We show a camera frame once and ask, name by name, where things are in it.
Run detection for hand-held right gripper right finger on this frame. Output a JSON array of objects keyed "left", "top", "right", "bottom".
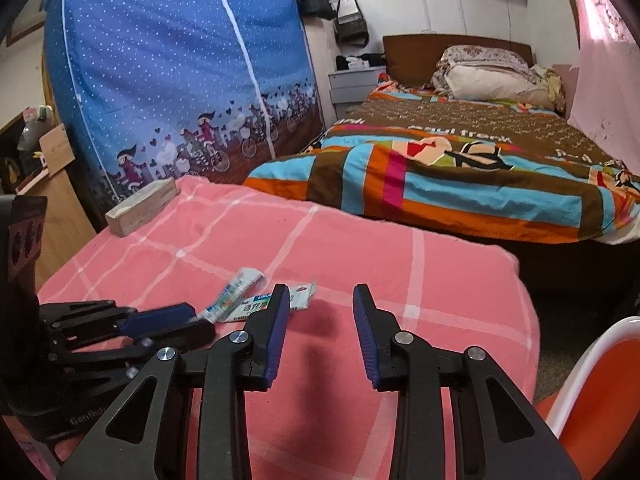
[{"left": 352, "top": 283, "right": 583, "bottom": 480}]

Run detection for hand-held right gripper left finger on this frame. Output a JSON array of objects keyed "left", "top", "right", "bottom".
[{"left": 56, "top": 283, "right": 292, "bottom": 480}]

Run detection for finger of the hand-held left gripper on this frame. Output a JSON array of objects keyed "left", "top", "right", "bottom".
[
  {"left": 41, "top": 300, "right": 197, "bottom": 339},
  {"left": 50, "top": 320, "right": 216, "bottom": 376}
]

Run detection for white green paper packet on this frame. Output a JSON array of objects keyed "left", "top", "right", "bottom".
[{"left": 227, "top": 281, "right": 319, "bottom": 322}]

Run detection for white toothpaste tube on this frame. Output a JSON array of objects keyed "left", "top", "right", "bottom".
[{"left": 197, "top": 267, "right": 266, "bottom": 324}]

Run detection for orange bin with white rim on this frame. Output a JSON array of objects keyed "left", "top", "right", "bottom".
[{"left": 542, "top": 316, "right": 640, "bottom": 480}]

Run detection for pink checked cloth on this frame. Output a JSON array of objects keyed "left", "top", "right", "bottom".
[{"left": 37, "top": 175, "right": 542, "bottom": 480}]

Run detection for wooden block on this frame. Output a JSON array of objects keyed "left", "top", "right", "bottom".
[{"left": 105, "top": 178, "right": 180, "bottom": 237}]

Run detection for wooden cabinet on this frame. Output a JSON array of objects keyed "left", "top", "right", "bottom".
[{"left": 0, "top": 110, "right": 99, "bottom": 286}]

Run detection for colourful patchwork blanket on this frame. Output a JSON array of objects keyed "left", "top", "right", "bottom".
[{"left": 243, "top": 79, "right": 640, "bottom": 247}]

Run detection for grey nightstand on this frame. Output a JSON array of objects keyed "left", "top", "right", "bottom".
[{"left": 328, "top": 66, "right": 389, "bottom": 119}]

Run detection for blue dotted fabric wardrobe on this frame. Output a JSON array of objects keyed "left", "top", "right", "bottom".
[{"left": 44, "top": 0, "right": 327, "bottom": 211}]

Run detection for white tall cabinet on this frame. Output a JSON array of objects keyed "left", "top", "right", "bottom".
[{"left": 299, "top": 0, "right": 342, "bottom": 128}]

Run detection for dark clothes on nightstand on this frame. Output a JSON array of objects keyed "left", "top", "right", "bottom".
[{"left": 335, "top": 52, "right": 387, "bottom": 72}]

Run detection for cream pillow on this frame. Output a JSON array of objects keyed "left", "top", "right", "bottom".
[{"left": 444, "top": 62, "right": 557, "bottom": 109}]

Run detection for brown wooden headboard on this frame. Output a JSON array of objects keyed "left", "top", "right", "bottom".
[{"left": 382, "top": 34, "right": 535, "bottom": 87}]

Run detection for floral folded quilt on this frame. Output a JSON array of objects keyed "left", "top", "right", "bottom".
[{"left": 432, "top": 45, "right": 532, "bottom": 92}]

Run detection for hanging black bags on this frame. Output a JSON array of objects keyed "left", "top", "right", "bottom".
[{"left": 334, "top": 0, "right": 370, "bottom": 47}]

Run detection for pink curtain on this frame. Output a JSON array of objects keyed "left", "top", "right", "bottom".
[{"left": 565, "top": 0, "right": 640, "bottom": 150}]

